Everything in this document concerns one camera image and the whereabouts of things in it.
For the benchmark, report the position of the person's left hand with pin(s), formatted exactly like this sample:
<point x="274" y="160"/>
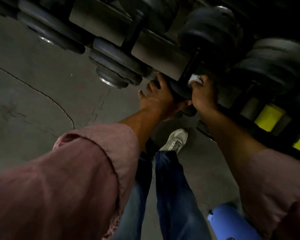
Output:
<point x="160" y="102"/>

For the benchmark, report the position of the person's right hand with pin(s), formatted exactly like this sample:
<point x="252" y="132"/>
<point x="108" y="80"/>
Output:
<point x="205" y="97"/>

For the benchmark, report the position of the white cleaning cloth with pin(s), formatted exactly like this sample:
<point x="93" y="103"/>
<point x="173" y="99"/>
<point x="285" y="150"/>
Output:
<point x="193" y="78"/>

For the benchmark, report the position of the black yellow dumbbell rack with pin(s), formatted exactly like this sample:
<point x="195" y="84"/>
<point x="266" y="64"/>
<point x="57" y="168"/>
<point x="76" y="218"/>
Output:
<point x="160" y="54"/>

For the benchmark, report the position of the light blue plastic object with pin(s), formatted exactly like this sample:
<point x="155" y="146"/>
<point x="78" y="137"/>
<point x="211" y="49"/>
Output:
<point x="227" y="222"/>

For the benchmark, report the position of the person's left forearm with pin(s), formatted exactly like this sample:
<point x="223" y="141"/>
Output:
<point x="65" y="187"/>

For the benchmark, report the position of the person's right forearm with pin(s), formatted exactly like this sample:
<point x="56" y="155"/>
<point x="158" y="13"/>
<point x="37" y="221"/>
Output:
<point x="265" y="177"/>

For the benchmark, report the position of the person's white shoe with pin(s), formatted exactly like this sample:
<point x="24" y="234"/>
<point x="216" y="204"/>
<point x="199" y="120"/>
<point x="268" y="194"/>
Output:
<point x="176" y="139"/>

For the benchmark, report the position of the person's blue jeans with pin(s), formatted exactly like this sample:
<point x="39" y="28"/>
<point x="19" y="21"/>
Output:
<point x="175" y="197"/>

